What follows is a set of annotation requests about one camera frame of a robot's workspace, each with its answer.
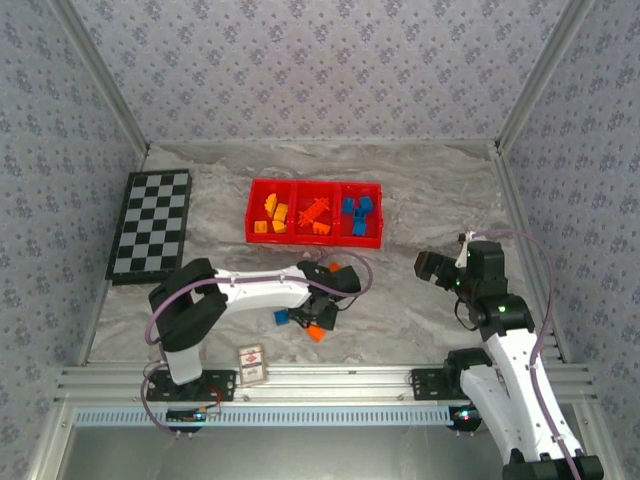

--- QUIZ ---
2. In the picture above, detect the orange spiked rod piece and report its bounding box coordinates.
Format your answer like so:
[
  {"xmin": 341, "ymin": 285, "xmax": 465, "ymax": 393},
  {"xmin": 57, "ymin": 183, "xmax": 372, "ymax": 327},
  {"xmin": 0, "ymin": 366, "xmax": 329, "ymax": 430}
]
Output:
[{"xmin": 298, "ymin": 196, "xmax": 332, "ymax": 226}]

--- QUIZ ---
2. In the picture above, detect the red plastic bin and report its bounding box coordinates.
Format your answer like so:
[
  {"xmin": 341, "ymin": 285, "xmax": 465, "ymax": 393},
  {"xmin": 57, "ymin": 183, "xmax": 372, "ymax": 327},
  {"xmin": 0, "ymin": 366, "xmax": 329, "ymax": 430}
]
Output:
[
  {"xmin": 244, "ymin": 178, "xmax": 297, "ymax": 246},
  {"xmin": 289, "ymin": 181, "xmax": 342, "ymax": 249},
  {"xmin": 333, "ymin": 184, "xmax": 386, "ymax": 252}
]

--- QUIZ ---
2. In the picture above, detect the playing card box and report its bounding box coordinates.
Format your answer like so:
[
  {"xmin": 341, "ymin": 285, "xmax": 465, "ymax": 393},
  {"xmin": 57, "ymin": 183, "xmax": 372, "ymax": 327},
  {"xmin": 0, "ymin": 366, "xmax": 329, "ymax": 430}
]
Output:
[{"xmin": 236, "ymin": 343, "xmax": 270, "ymax": 387}]

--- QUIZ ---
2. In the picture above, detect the grey metal sheet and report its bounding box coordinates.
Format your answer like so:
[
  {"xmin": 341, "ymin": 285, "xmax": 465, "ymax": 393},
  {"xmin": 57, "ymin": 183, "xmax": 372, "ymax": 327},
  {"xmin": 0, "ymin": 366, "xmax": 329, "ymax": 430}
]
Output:
[{"xmin": 29, "ymin": 424, "xmax": 506, "ymax": 480}]

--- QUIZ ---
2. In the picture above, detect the left circuit board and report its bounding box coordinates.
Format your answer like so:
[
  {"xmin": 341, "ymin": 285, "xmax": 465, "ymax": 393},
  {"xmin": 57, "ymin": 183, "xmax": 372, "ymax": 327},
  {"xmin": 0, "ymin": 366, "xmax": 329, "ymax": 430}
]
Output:
[{"xmin": 166, "ymin": 407, "xmax": 221, "ymax": 425}]

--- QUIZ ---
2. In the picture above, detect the black and grey chessboard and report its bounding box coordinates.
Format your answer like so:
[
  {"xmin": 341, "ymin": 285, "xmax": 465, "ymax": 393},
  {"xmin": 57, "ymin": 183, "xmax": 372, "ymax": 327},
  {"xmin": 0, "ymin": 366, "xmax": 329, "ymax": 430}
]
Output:
[{"xmin": 104, "ymin": 168, "xmax": 194, "ymax": 287}]

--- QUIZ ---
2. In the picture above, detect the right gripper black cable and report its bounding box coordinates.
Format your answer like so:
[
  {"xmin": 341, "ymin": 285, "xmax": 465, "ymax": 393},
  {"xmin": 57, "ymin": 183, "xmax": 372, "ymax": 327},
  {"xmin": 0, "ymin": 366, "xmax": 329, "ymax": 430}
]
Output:
[{"xmin": 452, "ymin": 294, "xmax": 481, "ymax": 332}]

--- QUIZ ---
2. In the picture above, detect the aluminium front rail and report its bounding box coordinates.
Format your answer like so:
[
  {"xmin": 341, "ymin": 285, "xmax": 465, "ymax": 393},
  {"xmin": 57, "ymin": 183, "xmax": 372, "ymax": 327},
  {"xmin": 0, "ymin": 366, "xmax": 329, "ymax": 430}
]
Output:
[{"xmin": 54, "ymin": 363, "xmax": 599, "ymax": 405}]

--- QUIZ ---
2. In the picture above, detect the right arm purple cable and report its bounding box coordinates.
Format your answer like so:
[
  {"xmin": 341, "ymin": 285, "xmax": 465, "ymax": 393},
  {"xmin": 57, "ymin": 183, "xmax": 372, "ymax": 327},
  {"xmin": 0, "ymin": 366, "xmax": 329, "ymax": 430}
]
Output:
[{"xmin": 467, "ymin": 228, "xmax": 591, "ymax": 480}]

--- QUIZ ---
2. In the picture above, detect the aluminium side rail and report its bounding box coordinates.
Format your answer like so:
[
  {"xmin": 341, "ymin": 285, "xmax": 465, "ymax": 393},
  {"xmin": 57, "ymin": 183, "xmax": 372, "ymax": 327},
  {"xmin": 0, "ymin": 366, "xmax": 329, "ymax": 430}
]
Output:
[{"xmin": 488, "ymin": 142, "xmax": 572, "ymax": 364}]

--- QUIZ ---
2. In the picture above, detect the slotted grey cable duct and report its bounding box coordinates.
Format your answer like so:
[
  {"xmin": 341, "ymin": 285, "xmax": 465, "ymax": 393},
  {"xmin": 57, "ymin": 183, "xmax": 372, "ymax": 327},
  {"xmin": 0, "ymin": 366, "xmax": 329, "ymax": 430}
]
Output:
[{"xmin": 74, "ymin": 405, "xmax": 459, "ymax": 428}]

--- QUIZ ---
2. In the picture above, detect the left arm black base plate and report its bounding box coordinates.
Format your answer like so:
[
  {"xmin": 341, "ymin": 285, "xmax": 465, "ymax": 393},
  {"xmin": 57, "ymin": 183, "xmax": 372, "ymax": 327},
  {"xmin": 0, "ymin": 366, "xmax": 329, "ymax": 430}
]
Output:
[{"xmin": 145, "ymin": 368, "xmax": 237, "ymax": 402}]

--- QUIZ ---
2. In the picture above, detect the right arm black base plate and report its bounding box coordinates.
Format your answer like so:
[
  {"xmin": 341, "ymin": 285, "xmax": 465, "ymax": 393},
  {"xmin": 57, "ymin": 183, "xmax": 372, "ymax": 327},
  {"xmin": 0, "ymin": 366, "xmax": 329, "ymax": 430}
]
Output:
[{"xmin": 410, "ymin": 367, "xmax": 454, "ymax": 401}]

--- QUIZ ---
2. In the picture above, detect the aluminium corner post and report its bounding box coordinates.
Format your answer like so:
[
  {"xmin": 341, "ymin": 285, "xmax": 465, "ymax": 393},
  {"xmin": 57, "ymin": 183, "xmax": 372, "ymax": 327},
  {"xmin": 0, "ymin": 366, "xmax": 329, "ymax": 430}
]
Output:
[
  {"xmin": 49, "ymin": 0, "xmax": 152, "ymax": 154},
  {"xmin": 494, "ymin": 0, "xmax": 597, "ymax": 151}
]

